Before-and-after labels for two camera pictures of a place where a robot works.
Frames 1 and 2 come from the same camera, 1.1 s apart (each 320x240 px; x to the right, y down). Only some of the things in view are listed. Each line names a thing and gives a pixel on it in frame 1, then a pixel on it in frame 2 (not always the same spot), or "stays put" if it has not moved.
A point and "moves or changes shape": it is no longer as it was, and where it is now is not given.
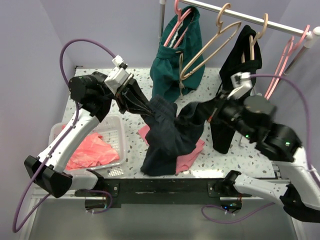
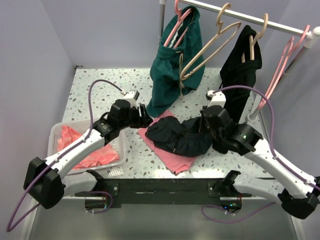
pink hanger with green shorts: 181,17 stays put
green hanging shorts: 180,66 stays put
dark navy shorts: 169,135 moves or changes shape
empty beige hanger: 215,35 stays put
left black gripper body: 120,94 → 135,121
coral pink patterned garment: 92,150 stays put
